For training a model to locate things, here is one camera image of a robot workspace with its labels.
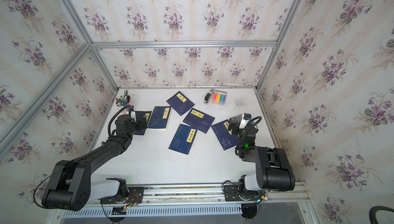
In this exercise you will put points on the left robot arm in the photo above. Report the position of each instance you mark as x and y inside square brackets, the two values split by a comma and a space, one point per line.
[70, 186]

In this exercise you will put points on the grey striped cleaning cloth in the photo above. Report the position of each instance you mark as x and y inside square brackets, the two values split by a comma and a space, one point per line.
[236, 120]

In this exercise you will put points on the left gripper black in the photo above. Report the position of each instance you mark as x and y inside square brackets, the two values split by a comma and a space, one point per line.
[139, 127]

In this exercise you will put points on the grey black stapler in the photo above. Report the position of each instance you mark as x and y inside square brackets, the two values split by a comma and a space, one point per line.
[208, 96]

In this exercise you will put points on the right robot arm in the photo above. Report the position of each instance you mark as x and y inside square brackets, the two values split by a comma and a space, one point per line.
[272, 169]

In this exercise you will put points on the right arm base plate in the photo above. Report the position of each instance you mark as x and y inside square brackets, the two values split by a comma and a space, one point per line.
[240, 193]

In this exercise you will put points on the aluminium rail frame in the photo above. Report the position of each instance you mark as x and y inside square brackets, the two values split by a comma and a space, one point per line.
[189, 199]

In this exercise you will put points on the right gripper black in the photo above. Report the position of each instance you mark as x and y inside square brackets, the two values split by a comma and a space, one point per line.
[235, 131]

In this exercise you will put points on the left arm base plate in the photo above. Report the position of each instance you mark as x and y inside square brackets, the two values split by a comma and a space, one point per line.
[129, 194]

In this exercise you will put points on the clear box of highlighters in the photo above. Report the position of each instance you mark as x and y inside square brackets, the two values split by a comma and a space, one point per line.
[219, 98]

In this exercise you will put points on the blue book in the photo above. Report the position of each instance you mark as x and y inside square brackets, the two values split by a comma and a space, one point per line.
[180, 103]
[159, 118]
[183, 139]
[140, 114]
[199, 119]
[225, 137]

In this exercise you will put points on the pink pen cup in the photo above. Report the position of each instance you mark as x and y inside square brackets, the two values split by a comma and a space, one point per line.
[123, 100]

